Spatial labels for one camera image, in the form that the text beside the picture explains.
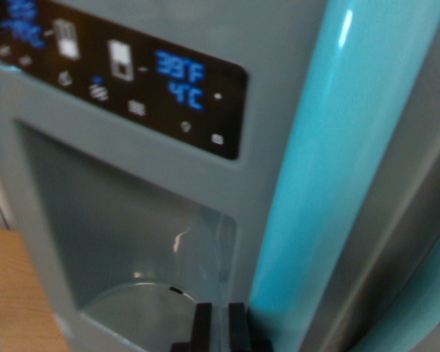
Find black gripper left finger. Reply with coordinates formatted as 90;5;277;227
190;302;214;352

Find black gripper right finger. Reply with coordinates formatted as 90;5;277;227
227;302;252;352

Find grey fridge door with dispenser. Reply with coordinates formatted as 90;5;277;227
0;0;440;352

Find grey fridge door with logo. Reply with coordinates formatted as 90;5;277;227
337;120;440;352

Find black control panel sticker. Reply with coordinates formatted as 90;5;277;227
0;0;250;161

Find teal handle of dispenser door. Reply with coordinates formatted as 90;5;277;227
248;0;440;352

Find teal handle of logo door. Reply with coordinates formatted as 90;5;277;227
383;218;440;352

